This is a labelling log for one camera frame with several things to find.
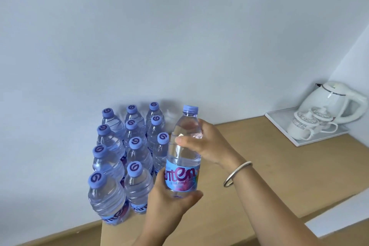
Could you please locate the person's right hand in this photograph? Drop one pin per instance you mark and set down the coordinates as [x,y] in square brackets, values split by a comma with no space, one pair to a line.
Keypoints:
[216,147]

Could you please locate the person's left hand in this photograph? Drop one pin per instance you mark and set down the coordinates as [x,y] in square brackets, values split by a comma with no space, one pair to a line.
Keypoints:
[164,207]

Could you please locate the person's right thumb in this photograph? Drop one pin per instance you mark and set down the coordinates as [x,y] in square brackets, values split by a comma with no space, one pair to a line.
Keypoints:
[188,141]

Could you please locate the person's left thumb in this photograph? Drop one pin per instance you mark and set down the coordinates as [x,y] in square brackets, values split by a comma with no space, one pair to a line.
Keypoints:
[188,196]

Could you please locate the clear water bottle blue label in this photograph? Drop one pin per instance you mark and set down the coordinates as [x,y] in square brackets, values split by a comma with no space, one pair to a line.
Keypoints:
[183,168]

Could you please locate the person's right forearm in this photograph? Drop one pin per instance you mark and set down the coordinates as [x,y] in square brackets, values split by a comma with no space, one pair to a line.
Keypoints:
[268,211]

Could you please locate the person's left forearm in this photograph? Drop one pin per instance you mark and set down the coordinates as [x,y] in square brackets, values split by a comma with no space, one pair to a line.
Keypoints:
[154,235]

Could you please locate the group of clear water bottles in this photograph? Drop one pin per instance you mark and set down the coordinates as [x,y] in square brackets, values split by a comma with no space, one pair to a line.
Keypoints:
[108,194]

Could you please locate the white rectangular tray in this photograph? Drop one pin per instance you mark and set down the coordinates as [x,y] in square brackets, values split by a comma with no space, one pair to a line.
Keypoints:
[278,119]

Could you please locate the white patterned lidded cup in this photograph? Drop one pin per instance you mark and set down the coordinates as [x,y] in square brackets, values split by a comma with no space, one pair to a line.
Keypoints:
[325,123]
[299,129]

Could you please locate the white electric kettle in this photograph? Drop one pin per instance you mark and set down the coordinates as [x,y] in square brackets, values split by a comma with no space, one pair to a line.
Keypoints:
[331,97]

